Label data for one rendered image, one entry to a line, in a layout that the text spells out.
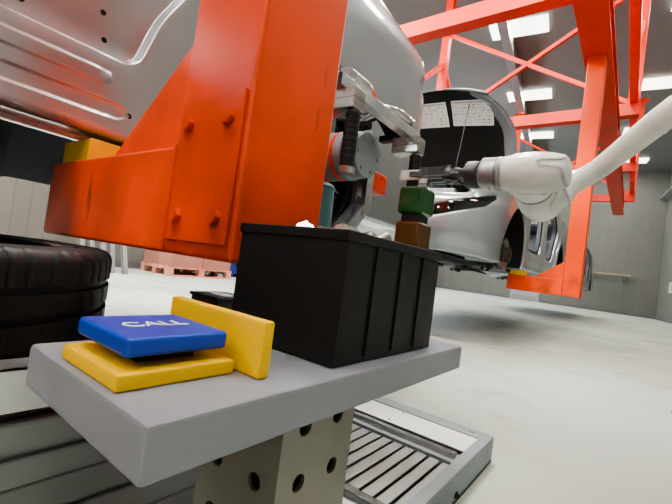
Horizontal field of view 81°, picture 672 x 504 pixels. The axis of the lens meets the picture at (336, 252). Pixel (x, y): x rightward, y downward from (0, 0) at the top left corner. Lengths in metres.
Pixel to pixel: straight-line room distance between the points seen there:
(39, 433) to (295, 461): 0.29
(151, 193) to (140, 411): 0.49
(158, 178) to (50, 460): 0.39
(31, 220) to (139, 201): 6.23
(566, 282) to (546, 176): 3.50
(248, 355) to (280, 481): 0.12
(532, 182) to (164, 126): 0.82
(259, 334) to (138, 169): 0.50
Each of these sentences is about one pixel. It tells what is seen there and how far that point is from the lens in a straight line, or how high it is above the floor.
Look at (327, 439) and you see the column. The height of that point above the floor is 0.38.
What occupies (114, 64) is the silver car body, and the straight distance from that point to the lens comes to 1.04.
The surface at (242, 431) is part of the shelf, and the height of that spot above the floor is 0.43.
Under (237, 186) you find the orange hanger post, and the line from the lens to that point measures 0.51.
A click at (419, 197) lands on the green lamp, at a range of 0.56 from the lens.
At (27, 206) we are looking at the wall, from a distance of 6.91.
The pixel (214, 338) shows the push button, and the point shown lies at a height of 0.47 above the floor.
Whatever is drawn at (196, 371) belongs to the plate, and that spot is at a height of 0.46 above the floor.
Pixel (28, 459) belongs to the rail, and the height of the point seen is 0.30.
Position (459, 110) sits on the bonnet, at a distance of 4.50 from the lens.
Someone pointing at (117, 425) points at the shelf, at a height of 0.44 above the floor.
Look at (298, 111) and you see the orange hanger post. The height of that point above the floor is 0.74.
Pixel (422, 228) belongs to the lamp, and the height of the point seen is 0.60.
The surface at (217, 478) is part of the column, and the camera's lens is 0.42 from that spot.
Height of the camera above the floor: 0.54
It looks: 2 degrees up
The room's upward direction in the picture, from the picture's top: 8 degrees clockwise
